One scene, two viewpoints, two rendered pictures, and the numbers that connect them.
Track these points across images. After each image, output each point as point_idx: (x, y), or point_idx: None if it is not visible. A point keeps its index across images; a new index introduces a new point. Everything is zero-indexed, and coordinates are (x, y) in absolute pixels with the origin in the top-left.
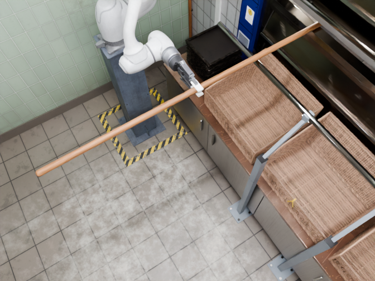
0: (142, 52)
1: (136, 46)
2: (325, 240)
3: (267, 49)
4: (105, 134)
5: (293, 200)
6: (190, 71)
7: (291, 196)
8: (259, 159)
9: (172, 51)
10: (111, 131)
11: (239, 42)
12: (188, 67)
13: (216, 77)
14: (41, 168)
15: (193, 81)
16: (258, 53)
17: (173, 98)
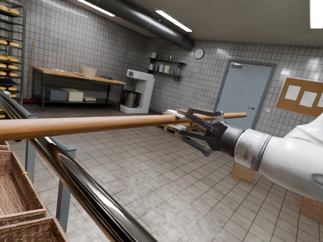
0: (293, 131)
1: (309, 124)
2: (37, 114)
3: (5, 120)
4: (229, 113)
5: (27, 172)
6: (197, 109)
7: (27, 175)
8: (73, 147)
9: (254, 130)
10: (227, 113)
11: (93, 184)
12: (204, 110)
13: (152, 115)
14: (245, 113)
15: (184, 111)
16: (48, 119)
17: (197, 114)
